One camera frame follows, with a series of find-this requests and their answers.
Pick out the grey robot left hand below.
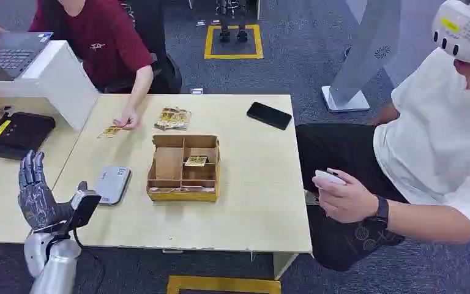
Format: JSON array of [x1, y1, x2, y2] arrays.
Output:
[[18, 150, 76, 233]]

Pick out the black smartphone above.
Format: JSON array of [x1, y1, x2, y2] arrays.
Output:
[[246, 102, 293, 131]]

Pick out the person's left hand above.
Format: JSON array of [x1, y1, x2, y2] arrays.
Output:
[[311, 168, 379, 224], [112, 107, 142, 130]]

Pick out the grey power bank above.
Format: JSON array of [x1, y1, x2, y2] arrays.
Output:
[[93, 165, 132, 206]]

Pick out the person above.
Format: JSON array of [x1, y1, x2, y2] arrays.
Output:
[[0, 0, 183, 130], [296, 0, 470, 273]]

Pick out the row of cards in slot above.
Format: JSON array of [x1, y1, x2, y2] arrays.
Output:
[[149, 186, 216, 194]]

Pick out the stack of printed cards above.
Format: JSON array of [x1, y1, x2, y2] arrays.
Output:
[[154, 107, 192, 132]]

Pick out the black device with yellow label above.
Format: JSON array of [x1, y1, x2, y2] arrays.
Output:
[[0, 111, 56, 160]]

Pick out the black wristwatch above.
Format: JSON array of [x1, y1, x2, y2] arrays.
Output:
[[370, 195, 390, 228]]

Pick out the black office chair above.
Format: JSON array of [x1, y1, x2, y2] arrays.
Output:
[[119, 0, 183, 95]]

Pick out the yellow floor tape square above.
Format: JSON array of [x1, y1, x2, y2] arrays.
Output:
[[204, 24, 264, 60]]

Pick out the yellow floor tape frame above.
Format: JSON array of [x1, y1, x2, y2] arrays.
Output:
[[166, 275, 282, 294]]

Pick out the white hand controller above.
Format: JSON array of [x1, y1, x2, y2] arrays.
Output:
[[314, 169, 347, 187]]

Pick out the dark grey laptop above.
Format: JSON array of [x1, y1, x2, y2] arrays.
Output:
[[0, 31, 54, 82]]

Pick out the yellow printed card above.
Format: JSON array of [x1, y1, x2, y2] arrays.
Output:
[[97, 126, 123, 140], [184, 156, 208, 168]]

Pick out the white desk riser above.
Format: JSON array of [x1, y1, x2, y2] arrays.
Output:
[[0, 39, 100, 132]]

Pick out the wooden compartment box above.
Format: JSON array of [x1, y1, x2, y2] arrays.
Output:
[[146, 134, 221, 203]]

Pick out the white pillar stand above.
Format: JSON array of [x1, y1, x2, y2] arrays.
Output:
[[321, 0, 447, 113]]

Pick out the white headset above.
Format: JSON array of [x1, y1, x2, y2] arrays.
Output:
[[431, 0, 470, 64]]

